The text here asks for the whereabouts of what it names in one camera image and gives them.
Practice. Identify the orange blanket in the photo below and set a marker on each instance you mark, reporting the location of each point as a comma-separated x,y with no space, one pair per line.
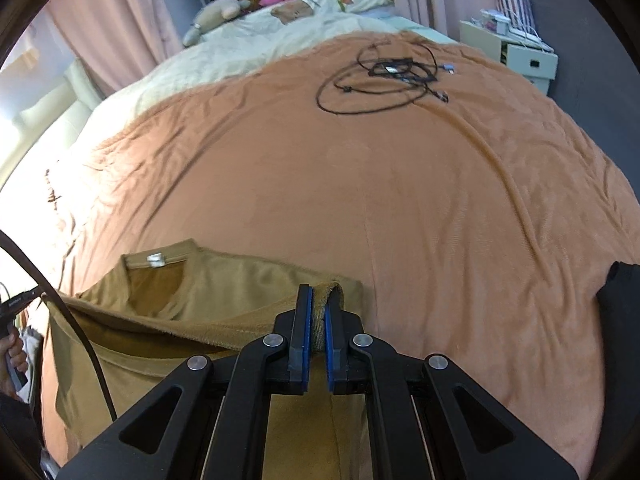
400,200

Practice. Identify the brown printed t-shirt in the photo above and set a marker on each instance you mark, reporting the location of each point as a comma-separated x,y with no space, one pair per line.
215,280

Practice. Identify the striped bag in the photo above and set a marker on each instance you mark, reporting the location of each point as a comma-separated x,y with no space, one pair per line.
515,5

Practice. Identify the black folded garment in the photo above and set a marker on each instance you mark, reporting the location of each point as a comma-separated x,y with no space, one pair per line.
622,300

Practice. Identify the person's left hand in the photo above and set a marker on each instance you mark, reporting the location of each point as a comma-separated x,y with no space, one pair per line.
18,350

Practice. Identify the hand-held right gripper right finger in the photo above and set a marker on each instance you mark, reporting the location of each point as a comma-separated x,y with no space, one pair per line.
329,345

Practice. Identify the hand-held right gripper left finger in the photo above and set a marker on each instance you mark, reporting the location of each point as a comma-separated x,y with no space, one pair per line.
308,332

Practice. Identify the beige plush toy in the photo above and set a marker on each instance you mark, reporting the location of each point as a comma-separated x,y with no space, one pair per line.
215,17

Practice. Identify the cream headboard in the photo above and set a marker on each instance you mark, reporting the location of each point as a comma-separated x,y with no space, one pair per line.
55,110

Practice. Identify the cream bear print quilt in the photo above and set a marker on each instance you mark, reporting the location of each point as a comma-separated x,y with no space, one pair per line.
295,12

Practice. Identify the cream duvet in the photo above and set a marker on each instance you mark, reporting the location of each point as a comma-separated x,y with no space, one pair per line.
175,75

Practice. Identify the white nightstand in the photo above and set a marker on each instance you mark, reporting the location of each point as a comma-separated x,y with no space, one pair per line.
530,62

